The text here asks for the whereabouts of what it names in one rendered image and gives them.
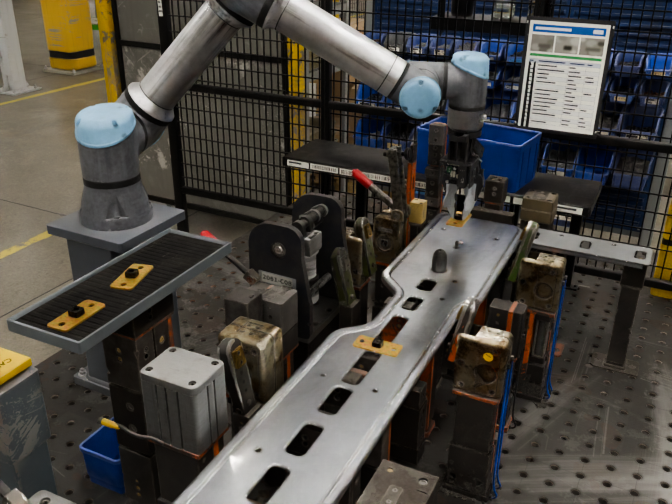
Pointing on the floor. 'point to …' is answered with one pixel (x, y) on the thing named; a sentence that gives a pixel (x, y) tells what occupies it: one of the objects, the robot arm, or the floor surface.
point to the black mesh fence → (399, 119)
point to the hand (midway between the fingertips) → (459, 212)
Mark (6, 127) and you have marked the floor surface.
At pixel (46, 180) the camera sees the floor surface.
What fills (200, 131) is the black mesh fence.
